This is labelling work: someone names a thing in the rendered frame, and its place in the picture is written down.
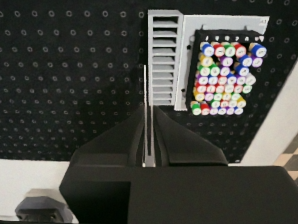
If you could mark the black vial rack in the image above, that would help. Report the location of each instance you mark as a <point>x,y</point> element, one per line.
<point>216,35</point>

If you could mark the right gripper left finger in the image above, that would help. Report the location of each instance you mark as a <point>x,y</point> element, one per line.
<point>117,145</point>

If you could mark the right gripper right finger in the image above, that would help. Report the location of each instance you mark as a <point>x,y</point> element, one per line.
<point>181,147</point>

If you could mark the white slotted holder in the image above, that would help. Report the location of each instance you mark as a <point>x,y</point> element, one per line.
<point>164,42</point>

